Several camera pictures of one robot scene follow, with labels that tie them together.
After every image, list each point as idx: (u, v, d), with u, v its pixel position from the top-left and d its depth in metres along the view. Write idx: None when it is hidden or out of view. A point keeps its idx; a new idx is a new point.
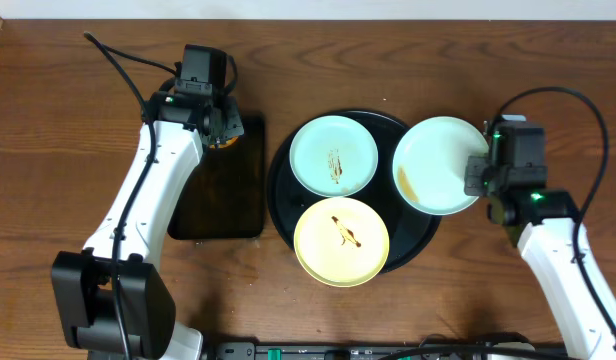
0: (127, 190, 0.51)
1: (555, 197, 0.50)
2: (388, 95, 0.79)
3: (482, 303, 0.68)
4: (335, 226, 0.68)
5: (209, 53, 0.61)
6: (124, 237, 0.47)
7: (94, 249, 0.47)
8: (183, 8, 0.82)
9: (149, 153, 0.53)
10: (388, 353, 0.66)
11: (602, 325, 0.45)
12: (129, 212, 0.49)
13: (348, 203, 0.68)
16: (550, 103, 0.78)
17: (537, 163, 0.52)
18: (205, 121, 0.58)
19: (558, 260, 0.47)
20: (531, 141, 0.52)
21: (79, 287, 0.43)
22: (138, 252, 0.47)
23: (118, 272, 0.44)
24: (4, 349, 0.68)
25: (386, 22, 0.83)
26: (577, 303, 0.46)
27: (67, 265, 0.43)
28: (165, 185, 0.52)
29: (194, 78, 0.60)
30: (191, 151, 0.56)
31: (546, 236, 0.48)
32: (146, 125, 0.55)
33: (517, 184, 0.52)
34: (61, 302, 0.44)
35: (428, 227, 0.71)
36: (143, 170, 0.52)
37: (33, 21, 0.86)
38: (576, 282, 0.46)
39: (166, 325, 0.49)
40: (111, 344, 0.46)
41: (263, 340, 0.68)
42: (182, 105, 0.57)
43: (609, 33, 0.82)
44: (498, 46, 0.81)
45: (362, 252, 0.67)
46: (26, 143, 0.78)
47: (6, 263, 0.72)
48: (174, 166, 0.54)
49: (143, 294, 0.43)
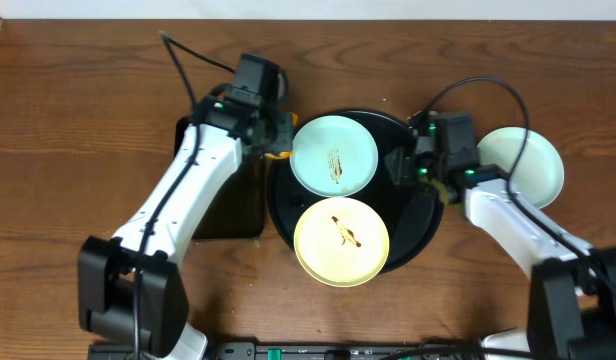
0: (165, 187, 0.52)
1: (484, 171, 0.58)
2: (388, 96, 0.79)
3: (482, 302, 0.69)
4: (335, 226, 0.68)
5: (264, 63, 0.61)
6: (153, 232, 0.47)
7: (122, 238, 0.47)
8: (182, 8, 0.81)
9: (192, 154, 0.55)
10: (388, 353, 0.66)
11: (540, 234, 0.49)
12: (163, 209, 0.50)
13: (347, 203, 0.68)
16: (549, 104, 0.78)
17: (470, 146, 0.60)
18: (249, 132, 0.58)
19: (497, 202, 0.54)
20: (461, 127, 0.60)
21: (102, 273, 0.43)
22: (164, 250, 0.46)
23: (142, 266, 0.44)
24: (4, 349, 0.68)
25: (386, 21, 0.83)
26: (514, 229, 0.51)
27: (96, 251, 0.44)
28: (200, 189, 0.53)
29: (245, 86, 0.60)
30: (231, 159, 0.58)
31: (484, 189, 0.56)
32: (193, 127, 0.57)
33: (457, 166, 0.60)
34: (82, 285, 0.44)
35: (428, 227, 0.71)
36: (183, 171, 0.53)
37: (33, 21, 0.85)
38: (513, 213, 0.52)
39: (173, 333, 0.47)
40: (120, 336, 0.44)
41: (263, 340, 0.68)
42: (229, 112, 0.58)
43: (609, 33, 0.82)
44: (497, 46, 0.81)
45: (363, 251, 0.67)
46: (26, 143, 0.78)
47: (5, 263, 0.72)
48: (213, 170, 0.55)
49: (163, 292, 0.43)
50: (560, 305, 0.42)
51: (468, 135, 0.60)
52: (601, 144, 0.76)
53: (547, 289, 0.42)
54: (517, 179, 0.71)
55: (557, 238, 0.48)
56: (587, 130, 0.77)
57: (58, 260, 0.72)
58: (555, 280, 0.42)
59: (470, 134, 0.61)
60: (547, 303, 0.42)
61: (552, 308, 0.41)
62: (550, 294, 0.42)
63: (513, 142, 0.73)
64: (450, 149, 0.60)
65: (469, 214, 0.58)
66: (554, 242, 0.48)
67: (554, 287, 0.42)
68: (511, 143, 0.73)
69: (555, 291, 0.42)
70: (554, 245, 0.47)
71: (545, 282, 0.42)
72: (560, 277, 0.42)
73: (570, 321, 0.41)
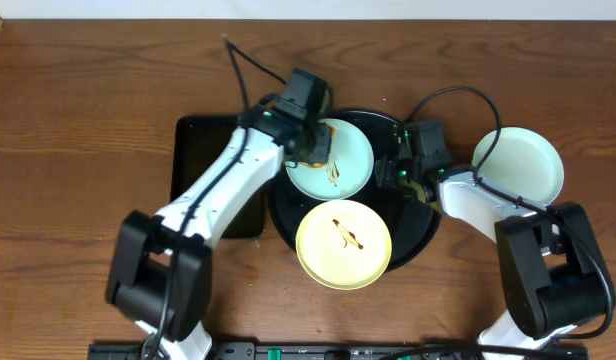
0: (208, 178, 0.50)
1: (455, 169, 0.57)
2: (388, 96, 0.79)
3: (482, 302, 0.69)
4: (336, 229, 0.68)
5: (314, 80, 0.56)
6: (195, 216, 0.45)
7: (165, 217, 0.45)
8: (182, 8, 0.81)
9: (238, 151, 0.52)
10: (388, 353, 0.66)
11: (502, 201, 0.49)
12: (205, 198, 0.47)
13: (347, 205, 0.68)
16: (549, 104, 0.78)
17: (442, 149, 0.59)
18: (291, 144, 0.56)
19: (465, 187, 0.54)
20: (432, 132, 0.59)
21: (139, 247, 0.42)
22: (202, 233, 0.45)
23: (180, 247, 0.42)
24: (5, 349, 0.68)
25: (386, 21, 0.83)
26: (482, 207, 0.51)
27: (138, 224, 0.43)
28: (241, 186, 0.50)
29: (292, 98, 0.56)
30: (271, 166, 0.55)
31: (454, 182, 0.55)
32: (240, 130, 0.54)
33: (431, 167, 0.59)
34: (118, 255, 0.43)
35: (428, 228, 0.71)
36: (227, 166, 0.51)
37: (33, 21, 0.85)
38: (480, 192, 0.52)
39: (194, 319, 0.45)
40: (145, 313, 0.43)
41: (263, 340, 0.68)
42: (275, 122, 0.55)
43: (610, 33, 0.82)
44: (497, 46, 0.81)
45: (366, 253, 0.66)
46: (25, 143, 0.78)
47: (5, 263, 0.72)
48: (254, 171, 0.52)
49: (196, 276, 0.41)
50: (526, 259, 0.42)
51: (439, 138, 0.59)
52: (602, 144, 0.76)
53: (510, 245, 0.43)
54: (516, 180, 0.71)
55: (517, 200, 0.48)
56: (587, 130, 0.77)
57: (58, 261, 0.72)
58: (519, 235, 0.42)
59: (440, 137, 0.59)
60: (513, 260, 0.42)
61: (519, 263, 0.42)
62: (514, 250, 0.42)
63: (513, 143, 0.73)
64: (423, 152, 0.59)
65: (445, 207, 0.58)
66: (514, 204, 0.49)
67: (518, 242, 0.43)
68: (511, 144, 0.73)
69: (520, 247, 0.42)
70: (516, 208, 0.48)
71: (508, 237, 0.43)
72: (523, 232, 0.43)
73: (538, 273, 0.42)
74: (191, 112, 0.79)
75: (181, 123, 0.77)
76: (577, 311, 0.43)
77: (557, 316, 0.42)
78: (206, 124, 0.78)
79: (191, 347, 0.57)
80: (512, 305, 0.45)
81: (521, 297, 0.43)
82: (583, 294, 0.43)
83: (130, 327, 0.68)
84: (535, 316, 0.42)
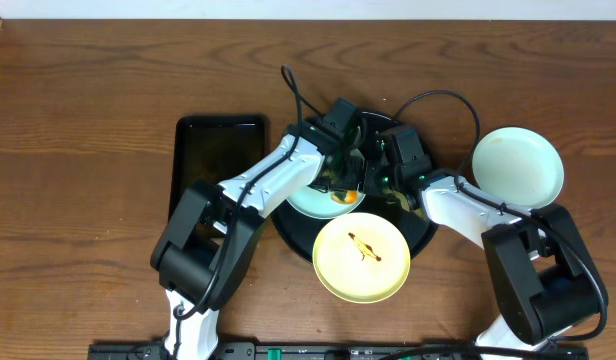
0: (262, 166, 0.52)
1: (435, 174, 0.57)
2: (388, 95, 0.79)
3: (482, 302, 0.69)
4: (353, 243, 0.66)
5: (354, 107, 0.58)
6: (251, 191, 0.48)
7: (224, 187, 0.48)
8: (182, 8, 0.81)
9: (287, 150, 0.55)
10: (388, 353, 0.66)
11: (486, 208, 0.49)
12: (259, 180, 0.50)
13: (368, 220, 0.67)
16: (549, 104, 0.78)
17: (421, 156, 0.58)
18: (329, 159, 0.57)
19: (449, 194, 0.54)
20: (409, 141, 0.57)
21: (201, 210, 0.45)
22: (255, 206, 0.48)
23: (236, 216, 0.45)
24: (4, 348, 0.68)
25: (387, 21, 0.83)
26: (467, 217, 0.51)
27: (201, 190, 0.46)
28: (289, 180, 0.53)
29: (332, 123, 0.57)
30: (311, 170, 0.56)
31: (436, 187, 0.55)
32: (290, 137, 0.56)
33: (411, 175, 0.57)
34: (176, 216, 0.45)
35: (423, 236, 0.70)
36: (277, 162, 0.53)
37: (33, 21, 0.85)
38: (462, 199, 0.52)
39: (228, 293, 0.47)
40: (189, 279, 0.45)
41: (263, 340, 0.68)
42: (319, 136, 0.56)
43: (609, 33, 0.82)
44: (497, 46, 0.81)
45: (384, 268, 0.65)
46: (26, 143, 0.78)
47: (5, 263, 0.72)
48: (300, 171, 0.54)
49: (248, 241, 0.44)
50: (520, 271, 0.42)
51: (417, 142, 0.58)
52: (602, 143, 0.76)
53: (501, 256, 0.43)
54: (515, 181, 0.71)
55: (502, 207, 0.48)
56: (586, 130, 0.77)
57: (58, 260, 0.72)
58: (506, 245, 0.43)
59: (417, 143, 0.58)
60: (505, 271, 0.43)
61: (510, 273, 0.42)
62: (506, 261, 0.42)
63: (512, 143, 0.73)
64: (401, 159, 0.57)
65: (430, 212, 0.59)
66: (499, 211, 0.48)
67: (513, 251, 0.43)
68: (510, 143, 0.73)
69: (510, 257, 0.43)
70: (500, 214, 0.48)
71: (500, 249, 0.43)
72: (512, 243, 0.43)
73: (530, 283, 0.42)
74: (191, 112, 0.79)
75: (181, 123, 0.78)
76: (572, 314, 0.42)
77: (553, 322, 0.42)
78: (206, 124, 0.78)
79: (203, 336, 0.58)
80: (506, 312, 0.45)
81: (515, 305, 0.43)
82: (577, 297, 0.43)
83: (130, 327, 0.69)
84: (532, 325, 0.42)
